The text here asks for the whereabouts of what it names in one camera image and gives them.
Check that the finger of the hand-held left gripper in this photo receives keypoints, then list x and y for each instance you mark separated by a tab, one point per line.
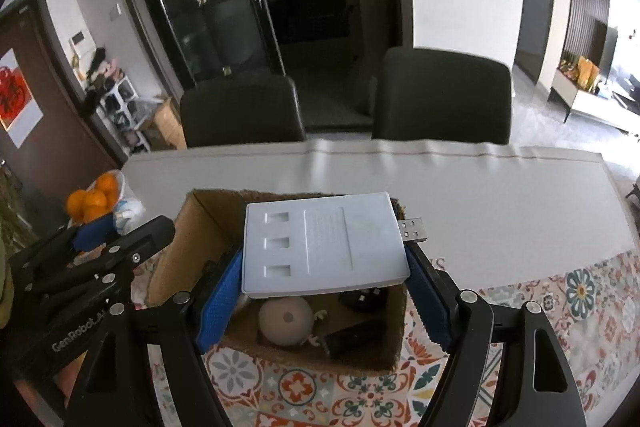
127	247
95	233

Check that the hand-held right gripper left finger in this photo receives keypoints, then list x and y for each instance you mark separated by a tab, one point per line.
220	302

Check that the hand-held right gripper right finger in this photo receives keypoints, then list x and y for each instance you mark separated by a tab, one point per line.
430	302

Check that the brown cardboard box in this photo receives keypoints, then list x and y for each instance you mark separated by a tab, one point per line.
190	257

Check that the round peach night light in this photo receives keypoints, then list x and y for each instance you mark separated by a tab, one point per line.
285	322

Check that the black power adapter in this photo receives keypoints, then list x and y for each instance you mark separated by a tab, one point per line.
352	338

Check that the white USB hub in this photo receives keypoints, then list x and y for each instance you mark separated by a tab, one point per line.
325	242

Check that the white tissue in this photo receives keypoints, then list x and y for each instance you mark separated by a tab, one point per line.
129	213

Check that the white plastic basket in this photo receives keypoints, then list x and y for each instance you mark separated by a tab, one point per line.
124	189

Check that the patterned tablecloth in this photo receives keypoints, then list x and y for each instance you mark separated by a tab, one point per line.
500	217

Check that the brown wooden door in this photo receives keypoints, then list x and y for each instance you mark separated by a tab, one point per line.
55	122

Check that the cluttered white shoe rack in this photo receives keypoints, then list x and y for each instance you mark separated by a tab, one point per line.
117	107

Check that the small cardboard carton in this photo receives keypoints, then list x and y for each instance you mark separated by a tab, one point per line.
170	124

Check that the red and white door poster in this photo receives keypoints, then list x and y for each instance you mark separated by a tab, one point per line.
15	97

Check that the dark dining chair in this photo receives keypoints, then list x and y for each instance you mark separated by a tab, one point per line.
240	112
445	92

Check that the white TV console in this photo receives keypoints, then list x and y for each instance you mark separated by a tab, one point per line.
595	107

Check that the white wall intercom panel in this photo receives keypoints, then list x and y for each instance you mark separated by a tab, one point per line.
81	44

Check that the wall switch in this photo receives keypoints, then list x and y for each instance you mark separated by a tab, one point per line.
115	10

